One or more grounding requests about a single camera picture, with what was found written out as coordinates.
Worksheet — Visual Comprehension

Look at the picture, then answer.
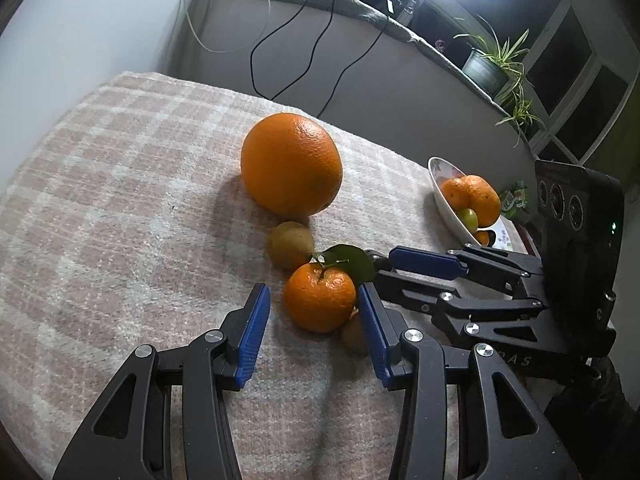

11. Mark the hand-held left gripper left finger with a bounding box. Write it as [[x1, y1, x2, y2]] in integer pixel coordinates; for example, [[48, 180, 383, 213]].
[[52, 283, 271, 480]]

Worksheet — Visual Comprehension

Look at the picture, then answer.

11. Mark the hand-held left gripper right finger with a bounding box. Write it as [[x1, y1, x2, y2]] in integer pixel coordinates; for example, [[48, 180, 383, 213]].
[[358, 282, 581, 480]]

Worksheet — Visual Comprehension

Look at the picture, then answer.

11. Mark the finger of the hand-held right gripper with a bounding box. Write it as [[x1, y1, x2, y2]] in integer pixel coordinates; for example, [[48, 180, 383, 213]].
[[389, 244, 546, 297], [372, 269, 551, 351]]

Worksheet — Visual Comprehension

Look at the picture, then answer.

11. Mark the floral white plate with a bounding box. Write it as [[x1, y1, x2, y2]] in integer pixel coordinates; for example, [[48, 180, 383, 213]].
[[428, 156, 526, 253]]

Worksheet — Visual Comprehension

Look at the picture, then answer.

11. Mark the mandarin with green leaf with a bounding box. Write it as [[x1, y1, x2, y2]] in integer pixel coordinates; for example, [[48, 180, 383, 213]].
[[283, 244, 375, 334]]

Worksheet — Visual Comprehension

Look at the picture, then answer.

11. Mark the leafless small mandarin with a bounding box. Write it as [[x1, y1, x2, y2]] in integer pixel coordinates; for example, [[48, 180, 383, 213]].
[[440, 176, 475, 211]]

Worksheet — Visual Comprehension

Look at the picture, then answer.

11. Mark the bumpy large orange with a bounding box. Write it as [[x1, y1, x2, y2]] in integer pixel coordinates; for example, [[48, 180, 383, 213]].
[[465, 175, 502, 227]]

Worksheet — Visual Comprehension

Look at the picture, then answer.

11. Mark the smooth large orange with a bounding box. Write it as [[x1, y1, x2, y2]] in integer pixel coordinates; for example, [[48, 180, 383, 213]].
[[240, 113, 344, 219]]

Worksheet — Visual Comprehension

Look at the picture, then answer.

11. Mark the green printed bag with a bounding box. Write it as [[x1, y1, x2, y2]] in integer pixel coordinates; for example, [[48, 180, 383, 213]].
[[500, 182, 531, 219]]

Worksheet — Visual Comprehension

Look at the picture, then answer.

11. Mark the checked beige blanket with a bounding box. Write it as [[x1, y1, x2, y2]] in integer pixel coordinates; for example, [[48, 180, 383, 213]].
[[0, 71, 523, 480]]

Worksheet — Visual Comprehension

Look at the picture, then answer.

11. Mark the green plant pot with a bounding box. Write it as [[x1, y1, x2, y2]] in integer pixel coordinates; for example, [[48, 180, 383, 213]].
[[461, 48, 508, 95]]

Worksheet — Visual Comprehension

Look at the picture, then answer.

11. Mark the spider plant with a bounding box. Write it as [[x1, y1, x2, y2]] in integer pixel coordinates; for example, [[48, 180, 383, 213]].
[[452, 15, 546, 149]]

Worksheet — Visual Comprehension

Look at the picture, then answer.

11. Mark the black tripod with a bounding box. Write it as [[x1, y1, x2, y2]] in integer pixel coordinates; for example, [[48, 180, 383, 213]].
[[399, 0, 426, 26]]

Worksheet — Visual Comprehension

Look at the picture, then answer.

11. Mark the black cable with inline remote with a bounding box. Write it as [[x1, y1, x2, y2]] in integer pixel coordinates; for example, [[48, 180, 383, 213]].
[[317, 0, 401, 120]]

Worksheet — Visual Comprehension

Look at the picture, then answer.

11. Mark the white window frame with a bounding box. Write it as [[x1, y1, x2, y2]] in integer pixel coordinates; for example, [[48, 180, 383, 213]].
[[520, 0, 640, 167]]

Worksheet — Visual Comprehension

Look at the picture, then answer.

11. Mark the black power cable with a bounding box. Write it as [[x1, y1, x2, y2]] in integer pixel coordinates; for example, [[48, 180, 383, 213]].
[[250, 0, 321, 101], [272, 0, 341, 101]]

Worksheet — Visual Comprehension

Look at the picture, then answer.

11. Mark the long white cable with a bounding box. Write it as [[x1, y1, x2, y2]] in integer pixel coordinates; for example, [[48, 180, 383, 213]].
[[181, 0, 273, 54]]

